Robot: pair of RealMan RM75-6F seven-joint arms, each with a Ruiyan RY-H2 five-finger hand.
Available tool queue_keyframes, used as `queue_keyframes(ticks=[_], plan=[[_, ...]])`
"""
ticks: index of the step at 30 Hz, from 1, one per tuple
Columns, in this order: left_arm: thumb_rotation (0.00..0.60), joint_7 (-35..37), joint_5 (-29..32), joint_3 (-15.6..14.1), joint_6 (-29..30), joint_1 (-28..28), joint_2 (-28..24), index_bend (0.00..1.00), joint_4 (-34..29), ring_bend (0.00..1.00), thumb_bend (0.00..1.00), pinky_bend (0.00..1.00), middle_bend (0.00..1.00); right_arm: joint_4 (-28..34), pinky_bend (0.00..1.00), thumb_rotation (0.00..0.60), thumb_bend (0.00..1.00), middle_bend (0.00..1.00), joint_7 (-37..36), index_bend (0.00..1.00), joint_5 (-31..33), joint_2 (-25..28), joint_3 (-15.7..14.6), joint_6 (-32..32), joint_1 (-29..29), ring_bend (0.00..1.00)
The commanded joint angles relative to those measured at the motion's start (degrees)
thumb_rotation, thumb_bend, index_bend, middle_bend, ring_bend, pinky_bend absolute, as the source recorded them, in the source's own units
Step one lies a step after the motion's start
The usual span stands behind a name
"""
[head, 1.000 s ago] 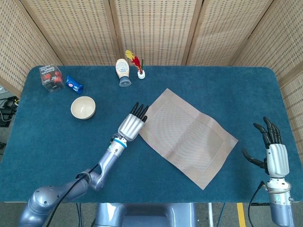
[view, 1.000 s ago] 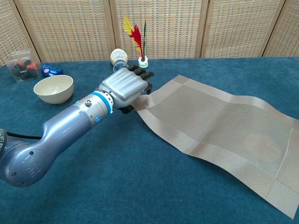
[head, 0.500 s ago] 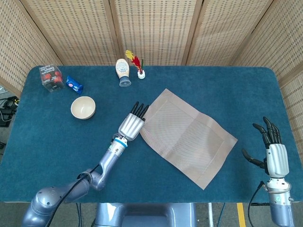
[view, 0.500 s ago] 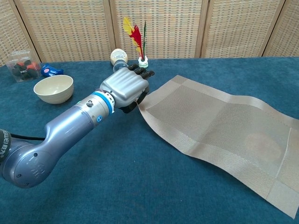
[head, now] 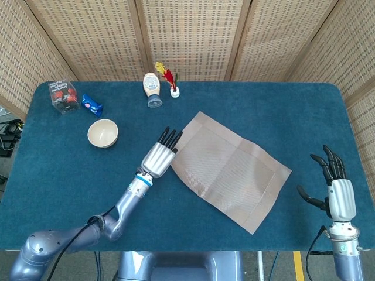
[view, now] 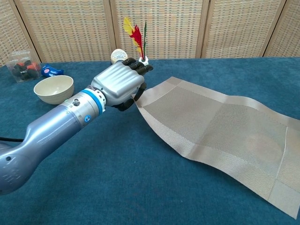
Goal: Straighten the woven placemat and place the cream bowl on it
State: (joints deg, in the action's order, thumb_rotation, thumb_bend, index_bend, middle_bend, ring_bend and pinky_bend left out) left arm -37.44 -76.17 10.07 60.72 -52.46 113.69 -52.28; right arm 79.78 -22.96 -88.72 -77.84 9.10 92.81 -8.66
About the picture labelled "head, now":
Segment small flower vase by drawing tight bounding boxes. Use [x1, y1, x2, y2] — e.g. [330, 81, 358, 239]
[155, 61, 180, 99]

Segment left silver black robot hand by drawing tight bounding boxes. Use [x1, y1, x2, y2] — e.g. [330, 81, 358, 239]
[141, 126, 183, 179]

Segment beige woven placemat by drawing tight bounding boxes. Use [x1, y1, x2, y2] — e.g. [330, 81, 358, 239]
[171, 110, 292, 235]

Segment clear plastic snack box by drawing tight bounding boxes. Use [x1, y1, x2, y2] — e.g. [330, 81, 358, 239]
[47, 80, 81, 115]

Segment mayonnaise squeeze bottle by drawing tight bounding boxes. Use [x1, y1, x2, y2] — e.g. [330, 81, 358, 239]
[142, 72, 163, 108]

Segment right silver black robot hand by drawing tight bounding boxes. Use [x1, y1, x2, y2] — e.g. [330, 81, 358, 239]
[296, 145, 358, 222]

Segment woven wooden folding screen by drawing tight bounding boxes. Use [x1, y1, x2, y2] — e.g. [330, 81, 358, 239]
[0, 0, 375, 191]

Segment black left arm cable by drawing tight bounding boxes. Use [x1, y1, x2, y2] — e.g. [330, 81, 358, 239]
[48, 206, 117, 281]

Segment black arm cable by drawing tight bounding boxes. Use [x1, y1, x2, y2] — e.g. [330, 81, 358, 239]
[48, 206, 117, 281]
[305, 225, 328, 281]

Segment white table leg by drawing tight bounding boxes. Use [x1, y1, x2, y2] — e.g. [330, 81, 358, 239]
[257, 251, 265, 281]

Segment blue snack packet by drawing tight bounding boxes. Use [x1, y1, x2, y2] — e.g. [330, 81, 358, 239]
[81, 93, 104, 118]

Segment blue felt table cover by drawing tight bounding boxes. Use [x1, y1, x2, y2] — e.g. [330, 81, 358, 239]
[0, 81, 375, 252]

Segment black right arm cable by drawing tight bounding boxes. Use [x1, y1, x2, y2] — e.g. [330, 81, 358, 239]
[305, 225, 328, 281]

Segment white ceramic bowl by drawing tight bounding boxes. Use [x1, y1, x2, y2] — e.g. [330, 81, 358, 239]
[87, 118, 120, 149]

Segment blue-grey robot torso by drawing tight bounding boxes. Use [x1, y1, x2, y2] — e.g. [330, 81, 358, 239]
[112, 251, 244, 281]

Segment black equipment on floor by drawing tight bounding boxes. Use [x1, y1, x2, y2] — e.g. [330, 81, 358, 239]
[0, 118, 25, 157]

